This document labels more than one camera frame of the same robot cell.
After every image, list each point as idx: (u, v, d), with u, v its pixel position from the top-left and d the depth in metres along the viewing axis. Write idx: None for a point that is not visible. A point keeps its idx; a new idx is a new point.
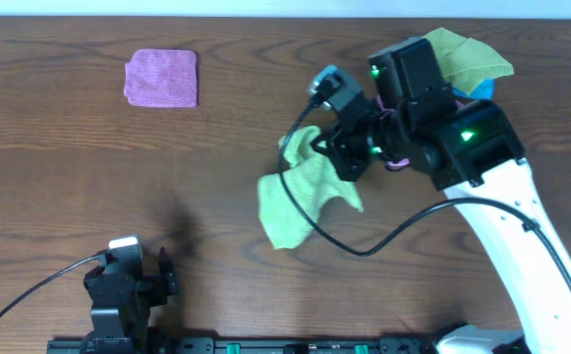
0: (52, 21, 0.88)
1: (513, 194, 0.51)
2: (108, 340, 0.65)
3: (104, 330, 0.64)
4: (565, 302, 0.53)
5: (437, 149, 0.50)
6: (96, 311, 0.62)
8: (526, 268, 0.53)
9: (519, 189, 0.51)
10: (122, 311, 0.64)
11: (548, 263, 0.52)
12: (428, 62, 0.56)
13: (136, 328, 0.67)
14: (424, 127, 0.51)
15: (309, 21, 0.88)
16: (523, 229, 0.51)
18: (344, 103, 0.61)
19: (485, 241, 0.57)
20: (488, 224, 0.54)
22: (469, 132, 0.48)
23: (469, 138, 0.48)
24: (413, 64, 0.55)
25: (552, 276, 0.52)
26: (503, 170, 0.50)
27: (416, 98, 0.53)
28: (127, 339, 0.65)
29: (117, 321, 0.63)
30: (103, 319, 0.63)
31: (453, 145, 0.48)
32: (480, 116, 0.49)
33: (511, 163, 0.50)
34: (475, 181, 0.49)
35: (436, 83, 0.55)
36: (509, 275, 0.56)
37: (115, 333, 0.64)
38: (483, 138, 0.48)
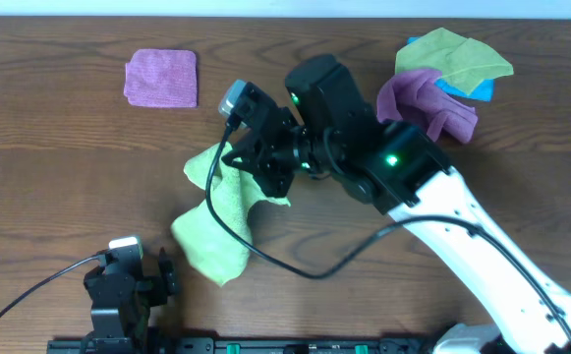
0: (54, 22, 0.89)
1: (449, 204, 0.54)
2: (108, 341, 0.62)
3: (104, 330, 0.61)
4: (528, 294, 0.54)
5: (368, 179, 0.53)
6: (96, 311, 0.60)
8: (483, 269, 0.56)
9: (453, 197, 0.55)
10: (122, 310, 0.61)
11: (499, 262, 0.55)
12: (346, 87, 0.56)
13: (137, 328, 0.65)
14: (353, 159, 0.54)
15: (307, 22, 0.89)
16: (469, 235, 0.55)
18: (261, 120, 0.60)
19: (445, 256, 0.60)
20: (440, 238, 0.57)
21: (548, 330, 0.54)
22: (393, 157, 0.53)
23: (394, 162, 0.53)
24: (332, 92, 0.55)
25: (508, 274, 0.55)
26: (435, 184, 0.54)
27: (339, 128, 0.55)
28: (127, 339, 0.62)
29: (117, 321, 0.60)
30: (104, 319, 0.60)
31: (381, 173, 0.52)
32: (401, 141, 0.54)
33: (442, 175, 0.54)
34: (411, 202, 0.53)
35: (355, 105, 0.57)
36: (472, 280, 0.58)
37: (115, 333, 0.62)
38: (406, 163, 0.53)
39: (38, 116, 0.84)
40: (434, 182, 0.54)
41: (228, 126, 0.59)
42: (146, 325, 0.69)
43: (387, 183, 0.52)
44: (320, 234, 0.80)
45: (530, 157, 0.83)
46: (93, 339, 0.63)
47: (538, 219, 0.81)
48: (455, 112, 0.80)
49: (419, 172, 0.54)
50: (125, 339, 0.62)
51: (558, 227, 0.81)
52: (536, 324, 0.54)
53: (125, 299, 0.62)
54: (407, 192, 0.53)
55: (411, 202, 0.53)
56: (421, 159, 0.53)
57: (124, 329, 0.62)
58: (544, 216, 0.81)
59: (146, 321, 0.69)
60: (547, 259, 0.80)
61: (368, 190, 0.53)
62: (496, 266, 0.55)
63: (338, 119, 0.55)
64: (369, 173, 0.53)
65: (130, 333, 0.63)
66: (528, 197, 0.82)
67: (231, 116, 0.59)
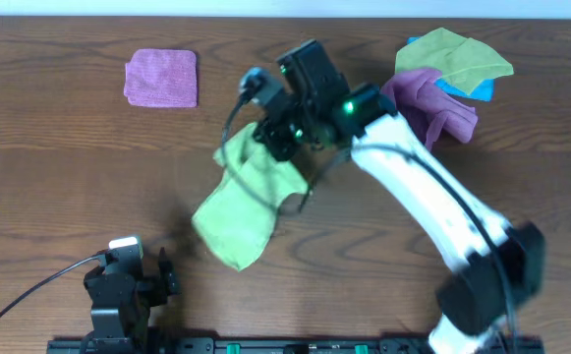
0: (54, 22, 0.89)
1: (392, 138, 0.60)
2: (108, 341, 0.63)
3: (104, 330, 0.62)
4: (452, 208, 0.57)
5: (333, 126, 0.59)
6: (96, 311, 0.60)
8: (414, 190, 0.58)
9: (395, 133, 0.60)
10: (122, 310, 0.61)
11: (431, 186, 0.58)
12: (320, 56, 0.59)
13: (137, 328, 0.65)
14: (322, 109, 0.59)
15: (307, 22, 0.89)
16: (405, 161, 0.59)
18: (269, 98, 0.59)
19: (392, 188, 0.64)
20: (379, 166, 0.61)
21: (469, 242, 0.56)
22: (351, 102, 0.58)
23: (352, 107, 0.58)
24: (308, 60, 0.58)
25: (440, 196, 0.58)
26: (381, 126, 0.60)
27: (314, 88, 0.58)
28: (127, 339, 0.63)
29: (117, 321, 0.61)
30: (104, 319, 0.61)
31: (343, 118, 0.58)
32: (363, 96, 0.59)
33: (388, 118, 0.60)
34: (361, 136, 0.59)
35: (330, 72, 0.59)
36: (411, 205, 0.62)
37: (115, 333, 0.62)
38: (362, 109, 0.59)
39: (38, 116, 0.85)
40: (381, 123, 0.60)
41: (243, 95, 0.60)
42: (146, 325, 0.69)
43: (344, 122, 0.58)
44: (320, 234, 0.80)
45: (530, 157, 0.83)
46: (92, 339, 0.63)
47: (538, 219, 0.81)
48: (454, 112, 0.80)
49: (371, 116, 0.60)
50: (125, 339, 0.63)
51: (558, 227, 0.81)
52: (460, 238, 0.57)
53: (125, 299, 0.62)
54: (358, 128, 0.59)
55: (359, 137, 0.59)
56: (373, 107, 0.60)
57: (124, 329, 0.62)
58: (544, 216, 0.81)
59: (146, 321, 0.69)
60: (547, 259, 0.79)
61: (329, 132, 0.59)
62: (425, 187, 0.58)
63: (315, 80, 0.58)
64: (328, 116, 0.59)
65: (130, 333, 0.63)
66: (528, 197, 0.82)
67: (245, 88, 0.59)
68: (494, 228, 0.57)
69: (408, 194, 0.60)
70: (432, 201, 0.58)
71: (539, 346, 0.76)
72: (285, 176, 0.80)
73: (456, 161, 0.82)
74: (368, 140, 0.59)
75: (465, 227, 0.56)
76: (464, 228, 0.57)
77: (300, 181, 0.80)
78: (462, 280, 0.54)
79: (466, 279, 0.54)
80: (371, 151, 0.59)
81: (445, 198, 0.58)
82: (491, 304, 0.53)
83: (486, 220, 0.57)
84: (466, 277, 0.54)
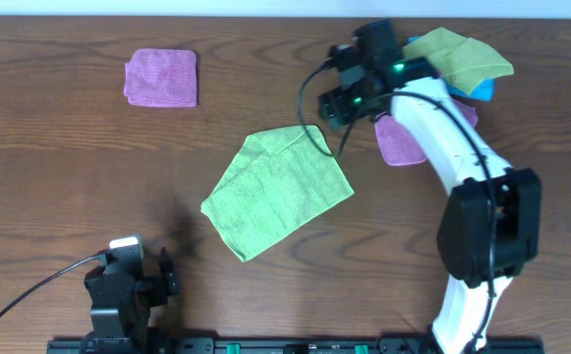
0: (54, 21, 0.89)
1: (428, 88, 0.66)
2: (108, 341, 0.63)
3: (104, 330, 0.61)
4: (462, 146, 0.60)
5: (382, 78, 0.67)
6: (95, 312, 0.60)
8: (433, 130, 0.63)
9: (429, 87, 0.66)
10: (122, 311, 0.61)
11: (451, 129, 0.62)
12: (388, 34, 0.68)
13: (136, 328, 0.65)
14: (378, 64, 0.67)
15: (307, 21, 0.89)
16: (432, 109, 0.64)
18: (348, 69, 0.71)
19: (422, 140, 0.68)
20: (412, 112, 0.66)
21: (469, 173, 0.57)
22: (401, 64, 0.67)
23: (401, 67, 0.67)
24: (378, 34, 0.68)
25: (456, 139, 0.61)
26: (418, 80, 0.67)
27: (377, 54, 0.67)
28: (127, 339, 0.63)
29: (117, 322, 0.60)
30: (103, 320, 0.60)
31: (393, 72, 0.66)
32: (416, 65, 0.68)
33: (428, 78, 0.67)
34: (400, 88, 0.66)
35: (393, 45, 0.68)
36: (433, 155, 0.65)
37: (115, 333, 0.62)
38: (411, 71, 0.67)
39: (38, 116, 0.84)
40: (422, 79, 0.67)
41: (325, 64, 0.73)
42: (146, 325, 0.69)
43: (391, 77, 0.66)
44: (320, 234, 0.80)
45: (530, 157, 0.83)
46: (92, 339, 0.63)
47: None
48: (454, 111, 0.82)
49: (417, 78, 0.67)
50: (125, 339, 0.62)
51: (558, 227, 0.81)
52: (460, 170, 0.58)
53: (124, 300, 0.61)
54: (403, 83, 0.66)
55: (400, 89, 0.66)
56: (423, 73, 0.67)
57: (124, 330, 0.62)
58: (543, 216, 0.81)
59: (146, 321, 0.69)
60: (546, 259, 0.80)
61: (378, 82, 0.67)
62: (443, 130, 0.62)
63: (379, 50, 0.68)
64: (380, 71, 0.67)
65: (129, 333, 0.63)
66: None
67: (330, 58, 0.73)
68: (494, 166, 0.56)
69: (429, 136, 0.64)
70: (446, 139, 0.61)
71: (539, 346, 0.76)
72: (323, 180, 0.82)
73: None
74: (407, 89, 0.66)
75: (468, 161, 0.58)
76: (467, 163, 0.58)
77: (333, 190, 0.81)
78: (459, 208, 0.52)
79: (463, 212, 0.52)
80: (406, 98, 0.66)
81: (459, 140, 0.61)
82: (478, 241, 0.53)
83: (492, 160, 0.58)
84: (462, 212, 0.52)
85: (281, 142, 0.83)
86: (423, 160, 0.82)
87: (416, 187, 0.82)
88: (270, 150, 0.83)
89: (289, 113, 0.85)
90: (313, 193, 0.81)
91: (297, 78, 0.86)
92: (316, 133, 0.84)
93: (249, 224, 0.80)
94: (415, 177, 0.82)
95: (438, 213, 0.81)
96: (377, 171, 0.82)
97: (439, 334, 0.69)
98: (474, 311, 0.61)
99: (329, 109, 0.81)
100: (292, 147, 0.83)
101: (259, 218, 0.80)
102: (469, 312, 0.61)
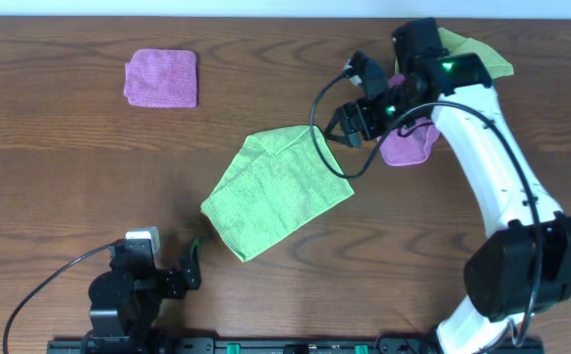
0: (54, 22, 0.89)
1: (477, 104, 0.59)
2: (108, 339, 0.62)
3: (103, 330, 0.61)
4: (511, 178, 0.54)
5: (426, 79, 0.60)
6: (94, 314, 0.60)
8: (482, 152, 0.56)
9: (479, 103, 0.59)
10: (121, 312, 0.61)
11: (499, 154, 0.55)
12: (432, 32, 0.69)
13: (137, 326, 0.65)
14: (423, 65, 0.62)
15: (307, 21, 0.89)
16: (483, 127, 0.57)
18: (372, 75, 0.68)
19: (461, 159, 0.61)
20: (458, 129, 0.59)
21: (515, 213, 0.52)
22: (449, 63, 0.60)
23: (449, 67, 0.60)
24: (421, 31, 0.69)
25: (503, 167, 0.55)
26: (470, 88, 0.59)
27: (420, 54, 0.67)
28: (127, 338, 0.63)
29: (116, 323, 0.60)
30: (103, 320, 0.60)
31: (441, 72, 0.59)
32: (465, 64, 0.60)
33: (481, 86, 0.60)
34: (448, 91, 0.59)
35: (438, 46, 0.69)
36: (472, 173, 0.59)
37: (115, 332, 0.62)
38: (461, 73, 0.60)
39: (38, 116, 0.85)
40: (474, 88, 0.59)
41: (347, 71, 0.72)
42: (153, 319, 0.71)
43: (437, 77, 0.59)
44: (320, 234, 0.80)
45: (530, 157, 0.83)
46: (92, 338, 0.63)
47: None
48: None
49: (467, 83, 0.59)
50: (125, 337, 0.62)
51: None
52: (506, 207, 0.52)
53: (123, 302, 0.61)
54: (451, 88, 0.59)
55: (447, 93, 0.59)
56: (474, 75, 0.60)
57: (124, 329, 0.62)
58: None
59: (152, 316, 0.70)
60: None
61: (421, 81, 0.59)
62: (491, 154, 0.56)
63: (421, 49, 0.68)
64: (425, 69, 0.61)
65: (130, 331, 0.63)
66: None
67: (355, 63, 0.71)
68: (545, 207, 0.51)
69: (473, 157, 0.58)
70: (494, 167, 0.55)
71: (539, 346, 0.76)
72: (324, 180, 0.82)
73: (455, 161, 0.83)
74: (454, 97, 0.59)
75: (516, 200, 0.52)
76: (515, 201, 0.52)
77: (333, 191, 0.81)
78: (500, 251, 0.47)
79: (504, 260, 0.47)
80: (454, 109, 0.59)
81: (507, 168, 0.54)
82: (515, 289, 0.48)
83: (542, 201, 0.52)
84: (503, 260, 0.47)
85: (281, 143, 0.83)
86: (423, 160, 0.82)
87: (415, 187, 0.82)
88: (271, 151, 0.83)
89: (290, 113, 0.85)
90: (314, 193, 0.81)
91: (297, 79, 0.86)
92: (316, 133, 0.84)
93: (248, 225, 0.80)
94: (415, 177, 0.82)
95: (438, 213, 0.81)
96: (377, 171, 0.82)
97: (443, 338, 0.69)
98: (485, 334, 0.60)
99: (355, 123, 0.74)
100: (291, 147, 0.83)
101: (259, 218, 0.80)
102: (481, 335, 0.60)
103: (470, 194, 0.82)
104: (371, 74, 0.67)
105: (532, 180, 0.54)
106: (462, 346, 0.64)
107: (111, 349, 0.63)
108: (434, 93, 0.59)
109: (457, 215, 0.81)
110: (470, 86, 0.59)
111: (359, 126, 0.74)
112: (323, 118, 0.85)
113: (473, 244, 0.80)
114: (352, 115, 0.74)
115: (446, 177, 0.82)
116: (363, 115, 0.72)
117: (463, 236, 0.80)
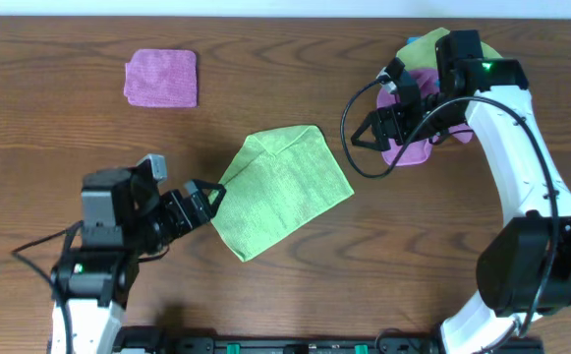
0: (54, 22, 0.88)
1: (510, 101, 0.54)
2: (96, 232, 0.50)
3: (92, 216, 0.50)
4: (535, 170, 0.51)
5: (463, 76, 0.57)
6: (85, 194, 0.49)
8: (509, 146, 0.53)
9: (512, 99, 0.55)
10: (116, 196, 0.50)
11: (525, 148, 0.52)
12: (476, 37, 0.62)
13: (133, 230, 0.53)
14: (459, 62, 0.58)
15: (307, 21, 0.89)
16: (513, 123, 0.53)
18: (409, 83, 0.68)
19: (486, 151, 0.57)
20: (485, 120, 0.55)
21: (535, 206, 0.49)
22: (488, 63, 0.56)
23: (487, 67, 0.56)
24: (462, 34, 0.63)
25: (528, 161, 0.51)
26: (506, 88, 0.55)
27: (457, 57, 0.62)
28: (119, 231, 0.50)
29: (108, 206, 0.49)
30: (94, 201, 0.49)
31: (479, 70, 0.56)
32: (506, 66, 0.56)
33: (517, 88, 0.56)
34: (483, 88, 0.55)
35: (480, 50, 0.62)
36: (496, 166, 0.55)
37: (106, 221, 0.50)
38: (499, 73, 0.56)
39: (38, 116, 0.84)
40: (510, 88, 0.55)
41: (382, 77, 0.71)
42: (156, 251, 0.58)
43: (475, 74, 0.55)
44: (320, 234, 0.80)
45: None
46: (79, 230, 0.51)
47: None
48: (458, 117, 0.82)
49: (503, 83, 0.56)
50: (116, 230, 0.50)
51: None
52: (526, 199, 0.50)
53: (119, 184, 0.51)
54: (486, 86, 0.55)
55: (482, 90, 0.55)
56: (511, 77, 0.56)
57: (117, 217, 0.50)
58: None
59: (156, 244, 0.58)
60: None
61: (458, 77, 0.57)
62: (514, 147, 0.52)
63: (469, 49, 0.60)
64: (462, 65, 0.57)
65: (122, 224, 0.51)
66: None
67: (390, 70, 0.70)
68: (566, 204, 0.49)
69: (496, 149, 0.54)
70: (520, 159, 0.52)
71: (539, 346, 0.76)
72: (324, 180, 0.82)
73: (456, 161, 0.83)
74: (489, 94, 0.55)
75: (537, 192, 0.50)
76: (537, 194, 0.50)
77: (334, 191, 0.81)
78: (514, 241, 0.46)
79: (518, 247, 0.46)
80: (485, 105, 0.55)
81: (533, 163, 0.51)
82: (524, 279, 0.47)
83: (563, 196, 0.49)
84: (517, 246, 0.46)
85: (281, 142, 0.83)
86: (423, 160, 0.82)
87: (416, 187, 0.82)
88: (271, 151, 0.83)
89: (290, 112, 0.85)
90: (314, 193, 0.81)
91: (297, 78, 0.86)
92: (316, 133, 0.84)
93: (249, 225, 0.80)
94: (415, 177, 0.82)
95: (438, 213, 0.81)
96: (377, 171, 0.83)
97: (446, 334, 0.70)
98: (487, 332, 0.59)
99: (388, 128, 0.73)
100: (290, 147, 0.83)
101: (259, 218, 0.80)
102: (483, 333, 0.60)
103: (470, 194, 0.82)
104: (406, 82, 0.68)
105: (555, 174, 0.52)
106: (466, 345, 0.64)
107: (99, 247, 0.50)
108: (469, 90, 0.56)
109: (457, 214, 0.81)
110: (507, 86, 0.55)
111: (392, 131, 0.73)
112: (323, 117, 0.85)
113: (473, 244, 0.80)
114: (384, 119, 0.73)
115: (446, 177, 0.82)
116: (396, 121, 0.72)
117: (463, 236, 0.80)
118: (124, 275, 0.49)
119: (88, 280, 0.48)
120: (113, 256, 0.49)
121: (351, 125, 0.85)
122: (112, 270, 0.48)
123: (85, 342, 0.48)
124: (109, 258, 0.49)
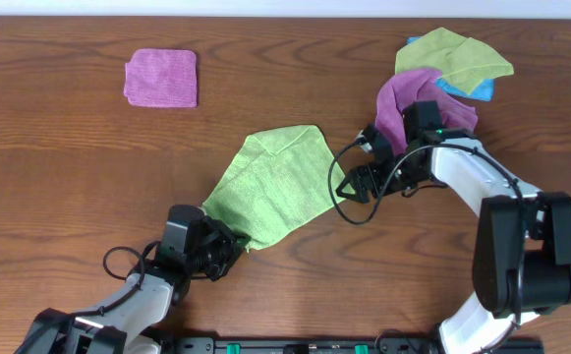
0: (53, 22, 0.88)
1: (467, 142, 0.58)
2: (169, 253, 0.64)
3: (168, 241, 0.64)
4: (494, 174, 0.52)
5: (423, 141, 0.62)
6: (170, 222, 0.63)
8: (469, 167, 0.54)
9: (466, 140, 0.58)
10: (192, 229, 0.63)
11: (484, 166, 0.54)
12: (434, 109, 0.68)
13: (192, 257, 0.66)
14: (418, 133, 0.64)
15: (308, 20, 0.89)
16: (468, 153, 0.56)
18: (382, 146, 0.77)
19: (458, 191, 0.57)
20: (444, 157, 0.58)
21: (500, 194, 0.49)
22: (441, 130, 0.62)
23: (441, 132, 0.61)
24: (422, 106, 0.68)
25: (486, 173, 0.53)
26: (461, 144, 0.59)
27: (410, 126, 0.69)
28: (183, 258, 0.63)
29: (184, 236, 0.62)
30: (175, 230, 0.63)
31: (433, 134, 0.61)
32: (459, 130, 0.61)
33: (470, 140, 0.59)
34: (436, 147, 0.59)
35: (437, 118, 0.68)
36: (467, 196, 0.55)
37: (177, 248, 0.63)
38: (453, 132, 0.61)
39: (37, 116, 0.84)
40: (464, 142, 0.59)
41: (359, 139, 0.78)
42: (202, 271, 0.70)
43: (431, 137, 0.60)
44: (320, 234, 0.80)
45: (529, 157, 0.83)
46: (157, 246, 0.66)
47: None
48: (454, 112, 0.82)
49: (457, 137, 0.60)
50: (182, 256, 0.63)
51: None
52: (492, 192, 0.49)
53: (195, 221, 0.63)
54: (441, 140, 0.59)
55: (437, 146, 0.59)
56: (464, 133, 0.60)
57: (185, 248, 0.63)
58: None
59: (204, 266, 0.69)
60: None
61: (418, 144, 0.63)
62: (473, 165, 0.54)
63: (426, 123, 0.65)
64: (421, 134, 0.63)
65: (188, 252, 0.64)
66: None
67: (365, 135, 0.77)
68: (526, 188, 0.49)
69: (458, 174, 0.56)
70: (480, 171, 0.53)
71: (538, 346, 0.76)
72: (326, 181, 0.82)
73: None
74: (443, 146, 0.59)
75: (499, 186, 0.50)
76: (500, 187, 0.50)
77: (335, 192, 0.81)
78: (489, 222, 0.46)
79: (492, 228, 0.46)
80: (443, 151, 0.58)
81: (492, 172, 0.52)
82: (512, 266, 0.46)
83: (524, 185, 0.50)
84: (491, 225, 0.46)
85: (281, 142, 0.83)
86: None
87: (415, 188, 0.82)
88: (271, 150, 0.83)
89: (289, 112, 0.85)
90: (314, 193, 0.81)
91: (297, 78, 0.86)
92: (316, 133, 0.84)
93: (248, 223, 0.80)
94: None
95: (437, 213, 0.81)
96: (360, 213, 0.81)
97: (446, 335, 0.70)
98: (487, 333, 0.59)
99: (365, 183, 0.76)
100: (291, 147, 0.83)
101: (260, 218, 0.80)
102: (483, 334, 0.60)
103: None
104: (381, 145, 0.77)
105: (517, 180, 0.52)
106: (463, 345, 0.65)
107: (170, 261, 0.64)
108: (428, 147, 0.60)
109: (457, 215, 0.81)
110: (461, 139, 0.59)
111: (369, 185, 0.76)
112: (324, 117, 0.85)
113: (472, 244, 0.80)
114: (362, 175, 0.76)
115: None
116: (374, 177, 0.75)
117: (463, 235, 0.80)
118: (177, 293, 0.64)
119: (159, 275, 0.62)
120: (174, 273, 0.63)
121: (350, 125, 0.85)
122: (174, 282, 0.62)
123: (149, 289, 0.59)
124: (173, 272, 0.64)
